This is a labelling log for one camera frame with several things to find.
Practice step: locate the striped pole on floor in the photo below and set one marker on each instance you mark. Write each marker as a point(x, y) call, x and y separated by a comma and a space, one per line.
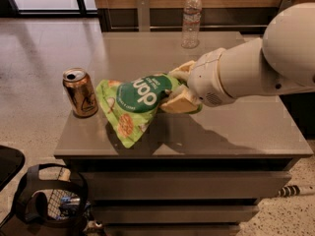
point(294, 190)

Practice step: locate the black chair seat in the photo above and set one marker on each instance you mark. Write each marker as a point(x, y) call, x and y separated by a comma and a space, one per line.
point(11, 162)

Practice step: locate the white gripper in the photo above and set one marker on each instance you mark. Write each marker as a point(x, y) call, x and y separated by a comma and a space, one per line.
point(206, 78)

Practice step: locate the black mesh waste basket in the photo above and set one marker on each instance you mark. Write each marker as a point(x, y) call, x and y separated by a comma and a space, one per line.
point(51, 201)

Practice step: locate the green rice chip bag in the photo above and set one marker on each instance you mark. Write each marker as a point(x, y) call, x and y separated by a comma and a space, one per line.
point(131, 107)

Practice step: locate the left metal wall bracket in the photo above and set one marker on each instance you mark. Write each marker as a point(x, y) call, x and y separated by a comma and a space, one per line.
point(143, 12)

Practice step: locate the metal wall bracket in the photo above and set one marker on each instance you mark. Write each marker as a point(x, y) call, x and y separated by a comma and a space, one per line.
point(284, 4)
point(143, 12)

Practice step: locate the grey drawer cabinet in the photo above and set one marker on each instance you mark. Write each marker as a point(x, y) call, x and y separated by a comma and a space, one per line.
point(189, 175)

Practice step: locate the orange soda can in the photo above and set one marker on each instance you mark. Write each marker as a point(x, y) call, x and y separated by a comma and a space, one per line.
point(80, 91)

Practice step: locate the clear plastic water bottle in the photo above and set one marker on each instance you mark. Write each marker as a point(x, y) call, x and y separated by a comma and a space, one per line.
point(192, 13)

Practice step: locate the right metal wall bracket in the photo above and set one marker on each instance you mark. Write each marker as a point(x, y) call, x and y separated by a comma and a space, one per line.
point(284, 4)

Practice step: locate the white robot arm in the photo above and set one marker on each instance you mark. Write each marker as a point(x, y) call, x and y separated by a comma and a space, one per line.
point(282, 61)

